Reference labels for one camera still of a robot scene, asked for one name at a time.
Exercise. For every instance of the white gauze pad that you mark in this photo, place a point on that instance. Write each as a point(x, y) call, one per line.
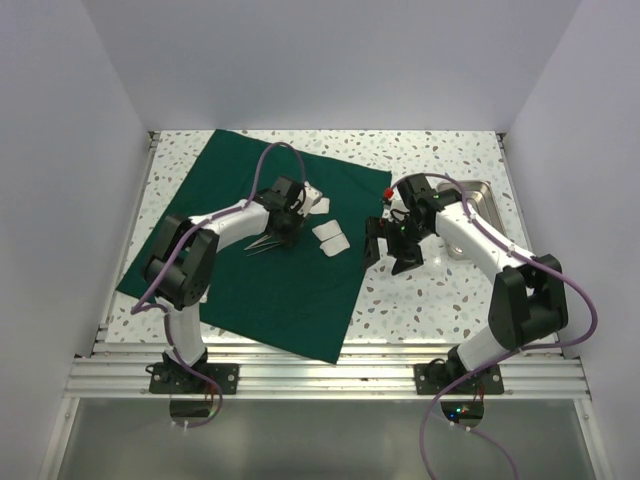
point(335, 245)
point(327, 230)
point(322, 207)

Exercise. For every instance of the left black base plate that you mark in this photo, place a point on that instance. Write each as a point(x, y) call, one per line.
point(174, 379)

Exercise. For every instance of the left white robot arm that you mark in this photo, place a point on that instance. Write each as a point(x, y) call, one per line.
point(179, 270)

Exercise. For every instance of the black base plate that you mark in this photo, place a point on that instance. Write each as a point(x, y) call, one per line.
point(174, 379)
point(457, 380)

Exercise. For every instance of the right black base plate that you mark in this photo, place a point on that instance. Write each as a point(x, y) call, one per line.
point(457, 380)

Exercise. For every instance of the green surgical drape cloth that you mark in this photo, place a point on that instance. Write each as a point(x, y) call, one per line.
point(296, 299)

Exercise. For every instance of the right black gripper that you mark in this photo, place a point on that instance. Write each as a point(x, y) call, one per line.
point(406, 258)

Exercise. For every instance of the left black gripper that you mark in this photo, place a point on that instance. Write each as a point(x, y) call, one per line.
point(286, 238)

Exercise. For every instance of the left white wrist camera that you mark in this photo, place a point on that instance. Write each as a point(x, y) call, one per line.
point(311, 196)

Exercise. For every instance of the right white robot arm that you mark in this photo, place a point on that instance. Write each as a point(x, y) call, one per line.
point(528, 300)

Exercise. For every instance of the metal surgical scissors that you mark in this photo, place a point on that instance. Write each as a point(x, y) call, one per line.
point(263, 245)

